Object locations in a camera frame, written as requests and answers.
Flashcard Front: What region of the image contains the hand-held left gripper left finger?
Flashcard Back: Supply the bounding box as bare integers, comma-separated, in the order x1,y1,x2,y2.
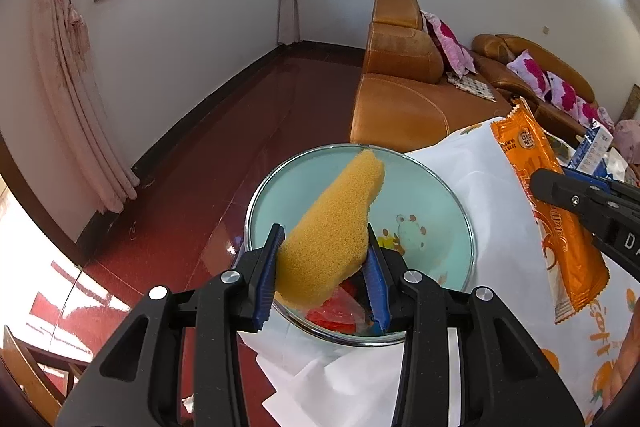
54,223,286,427

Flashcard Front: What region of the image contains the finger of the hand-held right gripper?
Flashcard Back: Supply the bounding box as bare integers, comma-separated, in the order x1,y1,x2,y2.
565,166,640,202
530,169,640,281

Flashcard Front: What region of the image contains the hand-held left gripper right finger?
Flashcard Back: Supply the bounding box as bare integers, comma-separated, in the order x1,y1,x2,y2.
364,223,587,427

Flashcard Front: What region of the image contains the orange snack packet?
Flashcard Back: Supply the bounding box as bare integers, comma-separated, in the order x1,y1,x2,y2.
488,96,611,324

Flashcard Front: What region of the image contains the red foam net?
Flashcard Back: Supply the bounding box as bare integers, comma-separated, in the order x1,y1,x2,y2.
304,286,369,333

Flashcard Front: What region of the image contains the yellow sponge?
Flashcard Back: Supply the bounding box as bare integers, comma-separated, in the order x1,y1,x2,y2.
274,150,387,311

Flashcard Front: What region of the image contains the light green enamel bowl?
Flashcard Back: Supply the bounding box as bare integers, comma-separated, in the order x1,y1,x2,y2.
243,143,476,347

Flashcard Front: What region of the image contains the person's right hand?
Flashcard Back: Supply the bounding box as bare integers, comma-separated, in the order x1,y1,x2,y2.
607,324,640,408

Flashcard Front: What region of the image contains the blue gable-top carton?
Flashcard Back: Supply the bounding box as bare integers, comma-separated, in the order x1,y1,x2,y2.
599,151,629,181

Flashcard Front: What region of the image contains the white carton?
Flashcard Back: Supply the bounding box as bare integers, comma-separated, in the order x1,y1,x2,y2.
567,119,614,176

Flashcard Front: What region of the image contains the dark green packet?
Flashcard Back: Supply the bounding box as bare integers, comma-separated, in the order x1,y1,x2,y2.
544,134,571,158

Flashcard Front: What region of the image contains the pink cloth cover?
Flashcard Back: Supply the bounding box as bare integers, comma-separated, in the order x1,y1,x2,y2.
613,119,640,150

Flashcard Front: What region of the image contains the rolled brown mat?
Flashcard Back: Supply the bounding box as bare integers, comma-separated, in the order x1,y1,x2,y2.
622,89,640,120

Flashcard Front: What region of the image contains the white orange-print tablecloth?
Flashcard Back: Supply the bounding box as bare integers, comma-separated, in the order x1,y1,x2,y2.
235,122,640,427

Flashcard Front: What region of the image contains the orange leather long sofa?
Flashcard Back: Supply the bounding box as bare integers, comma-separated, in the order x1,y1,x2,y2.
471,33,599,144

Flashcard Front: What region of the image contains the checkered cloth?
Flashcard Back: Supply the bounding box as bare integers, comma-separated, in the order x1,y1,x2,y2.
446,71,497,103

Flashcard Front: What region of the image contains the orange leather chaise sofa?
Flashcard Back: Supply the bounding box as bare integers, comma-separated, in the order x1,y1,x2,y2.
348,0,512,154

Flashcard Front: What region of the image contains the wooden chair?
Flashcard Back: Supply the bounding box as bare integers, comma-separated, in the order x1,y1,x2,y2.
0,324,87,427

